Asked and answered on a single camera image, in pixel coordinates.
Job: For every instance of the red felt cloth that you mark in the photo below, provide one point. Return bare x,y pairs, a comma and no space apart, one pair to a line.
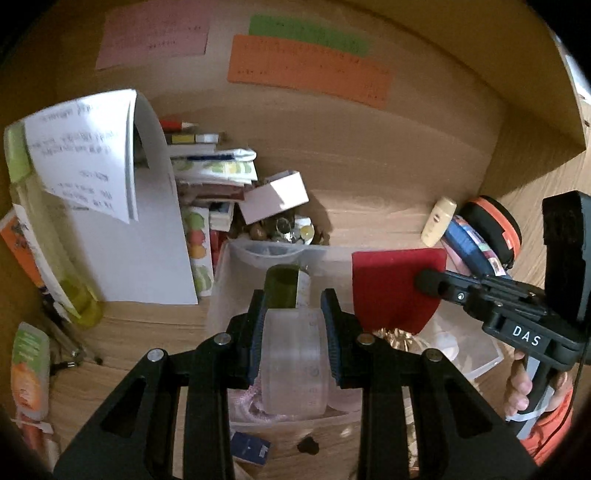
388,290

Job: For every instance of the orange paper note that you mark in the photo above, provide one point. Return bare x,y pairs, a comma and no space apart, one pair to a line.
304,69

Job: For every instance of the pink paper note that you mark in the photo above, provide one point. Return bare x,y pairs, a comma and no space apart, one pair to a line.
152,37

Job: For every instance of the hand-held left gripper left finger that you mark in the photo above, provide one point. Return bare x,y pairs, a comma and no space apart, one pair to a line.
256,341

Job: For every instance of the green yellow spray bottle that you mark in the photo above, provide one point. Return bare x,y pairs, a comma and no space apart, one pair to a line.
78,295

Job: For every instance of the white pink folded card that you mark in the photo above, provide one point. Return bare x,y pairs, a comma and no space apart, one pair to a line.
277,196

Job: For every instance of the frosted plastic jar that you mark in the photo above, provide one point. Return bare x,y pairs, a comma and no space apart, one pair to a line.
295,364

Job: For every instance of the white printed paper sheet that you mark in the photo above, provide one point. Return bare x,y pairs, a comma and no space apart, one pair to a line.
83,157

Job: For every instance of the blue small box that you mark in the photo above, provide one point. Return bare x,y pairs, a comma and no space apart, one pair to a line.
249,446

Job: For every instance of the wooden desk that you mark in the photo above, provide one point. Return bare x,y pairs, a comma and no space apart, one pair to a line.
138,323

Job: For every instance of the gold foil wrapper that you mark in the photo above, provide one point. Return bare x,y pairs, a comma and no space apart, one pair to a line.
395,341

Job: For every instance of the fruit print box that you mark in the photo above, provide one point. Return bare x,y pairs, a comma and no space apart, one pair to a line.
198,258

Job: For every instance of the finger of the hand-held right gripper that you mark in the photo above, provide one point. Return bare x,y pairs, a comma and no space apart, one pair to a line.
461,288
565,249

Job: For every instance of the clear plastic bin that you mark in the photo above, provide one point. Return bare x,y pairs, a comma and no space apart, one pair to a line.
240,263

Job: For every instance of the stack of booklets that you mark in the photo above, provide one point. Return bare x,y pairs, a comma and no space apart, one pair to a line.
212,170

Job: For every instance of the cream small bottle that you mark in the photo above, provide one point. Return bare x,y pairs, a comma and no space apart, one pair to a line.
438,221

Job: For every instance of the orange and green tube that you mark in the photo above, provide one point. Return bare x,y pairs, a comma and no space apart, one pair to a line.
30,369

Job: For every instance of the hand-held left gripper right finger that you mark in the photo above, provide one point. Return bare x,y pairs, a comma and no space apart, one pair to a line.
330,341

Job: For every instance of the orange black round case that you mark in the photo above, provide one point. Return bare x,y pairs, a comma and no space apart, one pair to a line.
498,221

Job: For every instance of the white blank paper sheet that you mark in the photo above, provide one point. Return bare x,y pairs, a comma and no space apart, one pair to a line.
138,249

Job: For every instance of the green paper note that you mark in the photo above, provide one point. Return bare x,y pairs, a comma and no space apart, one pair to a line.
309,32

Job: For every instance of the person's right hand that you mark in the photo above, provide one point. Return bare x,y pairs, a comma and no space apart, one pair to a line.
517,387

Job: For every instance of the black small object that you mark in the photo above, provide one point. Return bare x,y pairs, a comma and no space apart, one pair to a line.
308,445

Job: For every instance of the black metal drawing compass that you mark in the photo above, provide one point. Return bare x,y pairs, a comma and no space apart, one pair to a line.
74,355

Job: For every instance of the orange box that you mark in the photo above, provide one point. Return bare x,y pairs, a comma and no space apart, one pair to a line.
18,249

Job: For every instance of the person's right forearm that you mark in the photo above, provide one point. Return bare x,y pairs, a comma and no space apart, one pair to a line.
549,443

